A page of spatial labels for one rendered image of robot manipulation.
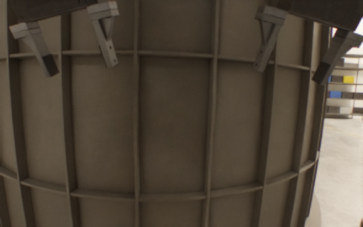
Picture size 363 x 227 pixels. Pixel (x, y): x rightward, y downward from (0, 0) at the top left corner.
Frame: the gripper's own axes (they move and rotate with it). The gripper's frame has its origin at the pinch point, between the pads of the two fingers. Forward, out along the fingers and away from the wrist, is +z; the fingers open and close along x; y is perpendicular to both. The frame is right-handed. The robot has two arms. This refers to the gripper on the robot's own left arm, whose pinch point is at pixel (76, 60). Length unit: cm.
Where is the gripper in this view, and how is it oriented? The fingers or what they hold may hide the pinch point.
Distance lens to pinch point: 40.4
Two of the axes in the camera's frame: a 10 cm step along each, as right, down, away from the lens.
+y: 0.9, -5.1, 8.6
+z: 1.5, 8.6, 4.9
